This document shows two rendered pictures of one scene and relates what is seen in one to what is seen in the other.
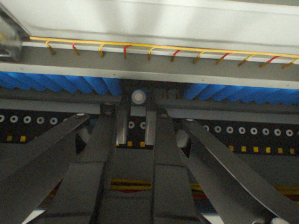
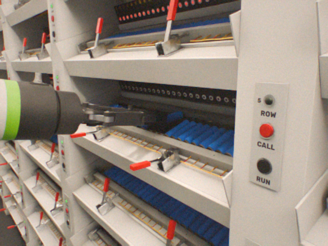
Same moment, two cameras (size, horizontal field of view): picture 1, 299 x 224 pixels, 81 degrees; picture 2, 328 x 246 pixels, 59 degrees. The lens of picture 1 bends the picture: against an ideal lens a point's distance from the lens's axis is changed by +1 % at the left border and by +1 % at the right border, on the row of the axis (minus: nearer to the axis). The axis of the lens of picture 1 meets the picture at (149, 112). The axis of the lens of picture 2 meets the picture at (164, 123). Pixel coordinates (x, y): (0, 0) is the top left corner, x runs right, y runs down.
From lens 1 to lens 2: 54 cm
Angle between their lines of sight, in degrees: 53
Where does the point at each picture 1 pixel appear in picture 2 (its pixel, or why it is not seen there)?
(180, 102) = (166, 110)
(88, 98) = (207, 117)
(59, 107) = (231, 111)
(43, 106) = not seen: hidden behind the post
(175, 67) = (137, 135)
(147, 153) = not seen: hidden behind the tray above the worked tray
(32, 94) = not seen: hidden behind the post
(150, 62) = (144, 138)
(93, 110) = (211, 107)
